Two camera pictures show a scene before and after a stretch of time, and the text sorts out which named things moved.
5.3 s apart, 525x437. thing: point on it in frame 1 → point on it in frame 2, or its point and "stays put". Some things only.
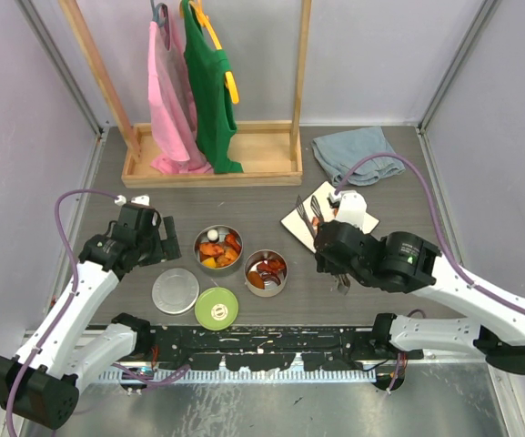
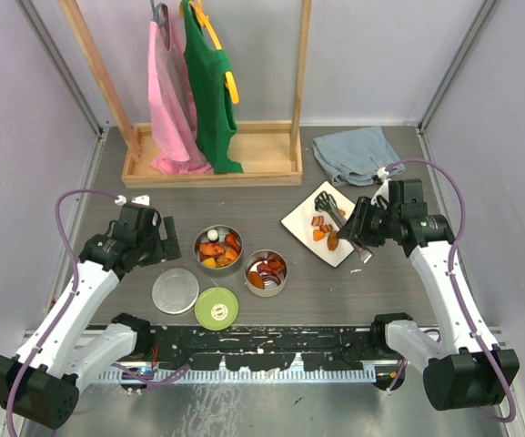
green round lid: x=216 y=309 stays put
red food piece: x=232 y=240 stays put
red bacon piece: x=272 y=266 stays put
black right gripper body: x=327 y=264 → x=373 y=222
